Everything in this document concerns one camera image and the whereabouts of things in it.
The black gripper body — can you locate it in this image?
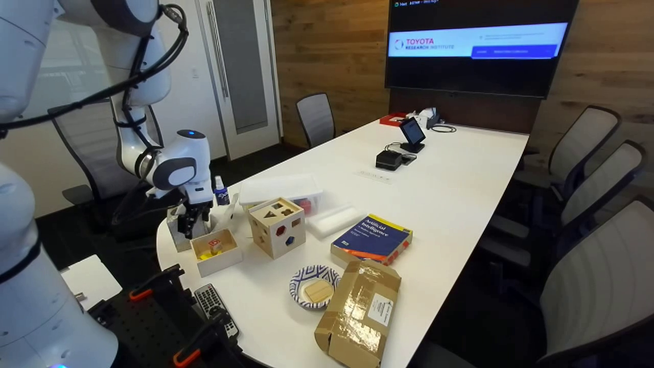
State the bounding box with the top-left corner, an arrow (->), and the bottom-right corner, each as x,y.
174,198 -> 216,229

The small open wooden box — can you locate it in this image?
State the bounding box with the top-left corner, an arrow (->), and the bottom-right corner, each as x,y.
191,228 -> 246,279

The wooden shape sorter toy box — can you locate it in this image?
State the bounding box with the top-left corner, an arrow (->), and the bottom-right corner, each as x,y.
247,197 -> 306,260

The small black box device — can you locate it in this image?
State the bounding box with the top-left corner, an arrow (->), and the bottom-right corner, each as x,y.
374,149 -> 406,173

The blue spray bottle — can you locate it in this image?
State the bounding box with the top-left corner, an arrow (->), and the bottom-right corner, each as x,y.
213,175 -> 233,206

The black keypad remote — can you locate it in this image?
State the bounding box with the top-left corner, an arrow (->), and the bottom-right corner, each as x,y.
193,283 -> 242,341

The clear plastic bin white lid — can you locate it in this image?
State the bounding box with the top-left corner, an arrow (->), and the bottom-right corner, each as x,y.
240,173 -> 332,222

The white paper sheet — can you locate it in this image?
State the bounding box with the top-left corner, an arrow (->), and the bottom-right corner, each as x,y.
60,254 -> 124,313

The blue patterned paper plate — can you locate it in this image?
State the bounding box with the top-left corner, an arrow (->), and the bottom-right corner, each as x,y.
289,265 -> 342,313

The grey mesh office chair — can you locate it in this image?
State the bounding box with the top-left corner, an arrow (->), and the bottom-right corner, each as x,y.
49,100 -> 168,209
294,92 -> 337,149
503,139 -> 646,234
476,198 -> 654,368
525,105 -> 624,189

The tan square cracker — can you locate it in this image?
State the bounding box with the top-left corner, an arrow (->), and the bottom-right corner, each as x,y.
303,279 -> 336,307

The white door with glass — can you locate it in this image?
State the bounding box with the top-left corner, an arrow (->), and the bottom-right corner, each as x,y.
194,0 -> 285,163

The blue and yellow book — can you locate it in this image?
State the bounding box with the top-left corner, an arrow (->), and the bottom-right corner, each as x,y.
329,214 -> 415,269

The red tray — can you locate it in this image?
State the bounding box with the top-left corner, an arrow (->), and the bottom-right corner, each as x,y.
378,112 -> 409,129

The black tablet on stand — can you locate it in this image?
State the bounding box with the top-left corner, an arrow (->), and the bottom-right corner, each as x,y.
399,114 -> 430,153

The black mount with orange clamps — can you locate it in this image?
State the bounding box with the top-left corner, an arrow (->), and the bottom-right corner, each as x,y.
86,265 -> 247,368

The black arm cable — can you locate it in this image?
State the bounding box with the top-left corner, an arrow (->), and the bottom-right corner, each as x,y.
0,2 -> 191,133

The wall mounted tv screen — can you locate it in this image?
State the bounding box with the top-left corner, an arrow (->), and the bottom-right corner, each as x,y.
385,0 -> 580,100

